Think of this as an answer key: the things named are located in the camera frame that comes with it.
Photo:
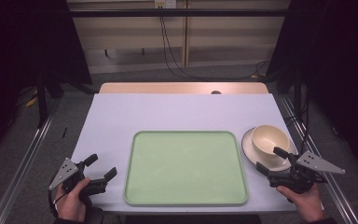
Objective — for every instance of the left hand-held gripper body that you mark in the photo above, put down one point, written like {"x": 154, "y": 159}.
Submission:
{"x": 69, "y": 174}

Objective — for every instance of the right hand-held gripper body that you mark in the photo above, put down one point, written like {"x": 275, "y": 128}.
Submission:
{"x": 301, "y": 177}

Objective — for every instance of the cream bowl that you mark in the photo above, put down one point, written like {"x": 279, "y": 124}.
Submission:
{"x": 268, "y": 138}

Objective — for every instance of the white plate with dark rim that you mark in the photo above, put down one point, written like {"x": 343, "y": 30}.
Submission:
{"x": 248, "y": 146}

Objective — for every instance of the light green tray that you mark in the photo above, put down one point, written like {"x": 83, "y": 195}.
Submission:
{"x": 183, "y": 168}

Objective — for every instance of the person's right hand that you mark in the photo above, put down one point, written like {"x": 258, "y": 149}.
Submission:
{"x": 304, "y": 202}

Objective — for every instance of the person's left hand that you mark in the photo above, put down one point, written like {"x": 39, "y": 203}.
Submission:
{"x": 72, "y": 202}

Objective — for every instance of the small black pen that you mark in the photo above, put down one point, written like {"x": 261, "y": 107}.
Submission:
{"x": 64, "y": 132}

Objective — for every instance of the yellow floor tape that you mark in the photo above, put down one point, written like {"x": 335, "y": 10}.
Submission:
{"x": 31, "y": 101}

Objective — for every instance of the pale lavender table mat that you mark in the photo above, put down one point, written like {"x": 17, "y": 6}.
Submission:
{"x": 167, "y": 112}

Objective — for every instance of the black curtain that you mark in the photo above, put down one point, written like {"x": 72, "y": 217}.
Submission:
{"x": 338, "y": 62}
{"x": 28, "y": 40}

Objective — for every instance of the metal floor rail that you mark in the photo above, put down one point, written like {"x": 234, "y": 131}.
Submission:
{"x": 338, "y": 199}
{"x": 18, "y": 168}

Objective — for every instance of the black stand post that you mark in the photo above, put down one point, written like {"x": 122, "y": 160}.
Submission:
{"x": 42, "y": 102}

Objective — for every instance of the black horizontal frame bar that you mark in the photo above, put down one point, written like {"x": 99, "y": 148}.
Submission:
{"x": 180, "y": 12}

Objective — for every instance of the white wall outlet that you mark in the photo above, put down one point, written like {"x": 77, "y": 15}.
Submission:
{"x": 165, "y": 3}

